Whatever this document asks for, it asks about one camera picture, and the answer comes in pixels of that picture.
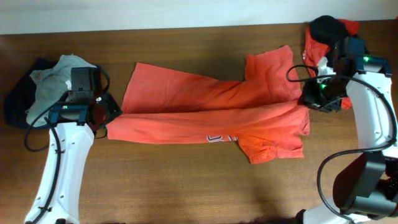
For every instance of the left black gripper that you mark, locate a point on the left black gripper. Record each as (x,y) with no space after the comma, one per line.
(115,110)

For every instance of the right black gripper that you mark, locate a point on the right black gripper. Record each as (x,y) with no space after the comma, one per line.
(309,99)

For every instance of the red soccer print t-shirt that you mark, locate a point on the red soccer print t-shirt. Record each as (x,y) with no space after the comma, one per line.
(261,113)

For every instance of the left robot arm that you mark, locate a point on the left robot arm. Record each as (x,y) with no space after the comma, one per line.
(73,120)

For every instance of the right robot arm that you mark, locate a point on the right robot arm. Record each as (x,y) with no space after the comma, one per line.
(367,188)

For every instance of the light grey crumpled shirt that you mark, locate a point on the light grey crumpled shirt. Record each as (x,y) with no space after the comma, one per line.
(52,83)

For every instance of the red garment under pile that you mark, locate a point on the red garment under pile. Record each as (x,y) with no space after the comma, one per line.
(313,51)

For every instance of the navy blue folded garment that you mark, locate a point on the navy blue folded garment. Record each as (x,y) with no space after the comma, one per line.
(22,96)

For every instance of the black garment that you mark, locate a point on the black garment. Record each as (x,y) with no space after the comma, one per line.
(330,31)

